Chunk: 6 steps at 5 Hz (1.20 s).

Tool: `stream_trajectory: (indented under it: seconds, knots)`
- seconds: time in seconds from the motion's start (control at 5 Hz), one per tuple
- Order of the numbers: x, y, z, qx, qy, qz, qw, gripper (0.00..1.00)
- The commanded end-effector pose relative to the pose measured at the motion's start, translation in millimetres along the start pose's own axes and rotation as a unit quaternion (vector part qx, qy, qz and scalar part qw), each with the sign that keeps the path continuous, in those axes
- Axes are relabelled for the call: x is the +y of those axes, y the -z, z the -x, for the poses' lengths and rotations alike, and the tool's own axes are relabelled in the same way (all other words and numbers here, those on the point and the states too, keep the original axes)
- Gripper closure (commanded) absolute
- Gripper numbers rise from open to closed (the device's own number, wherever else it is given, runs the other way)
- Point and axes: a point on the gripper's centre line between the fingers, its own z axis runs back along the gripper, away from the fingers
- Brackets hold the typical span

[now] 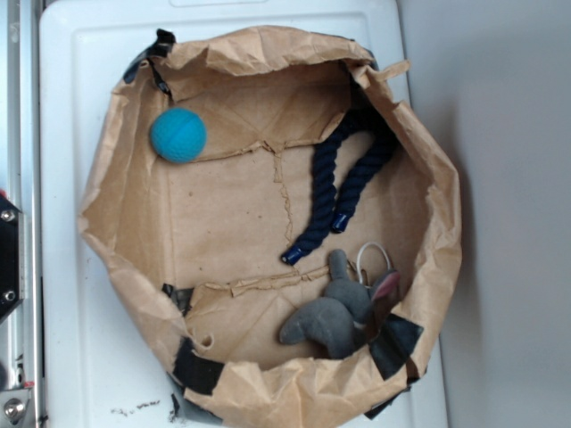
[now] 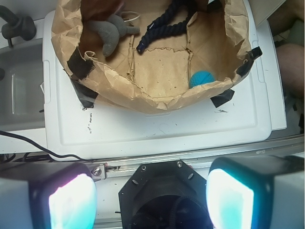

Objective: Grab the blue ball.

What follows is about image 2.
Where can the aluminium rail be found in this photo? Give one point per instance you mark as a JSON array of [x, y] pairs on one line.
[[199, 159]]

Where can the black octagonal mount plate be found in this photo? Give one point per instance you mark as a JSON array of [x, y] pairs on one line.
[[165, 195]]

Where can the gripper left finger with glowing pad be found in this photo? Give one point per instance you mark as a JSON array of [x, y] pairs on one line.
[[47, 196]]

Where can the black clamp knob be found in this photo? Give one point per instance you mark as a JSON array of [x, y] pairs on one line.
[[16, 26]]

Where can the silver rail bracket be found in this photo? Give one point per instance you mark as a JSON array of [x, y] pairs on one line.
[[98, 171]]

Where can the brown paper bag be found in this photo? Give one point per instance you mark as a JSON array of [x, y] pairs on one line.
[[157, 80]]

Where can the blue ball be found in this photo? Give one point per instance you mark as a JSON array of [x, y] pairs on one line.
[[200, 78]]

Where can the white elastic loop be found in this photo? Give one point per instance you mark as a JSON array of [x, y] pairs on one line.
[[129, 16]]

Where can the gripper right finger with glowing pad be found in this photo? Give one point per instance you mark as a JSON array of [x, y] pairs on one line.
[[257, 192]]

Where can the grey plush bunny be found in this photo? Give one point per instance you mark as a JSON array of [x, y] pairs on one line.
[[110, 31]]

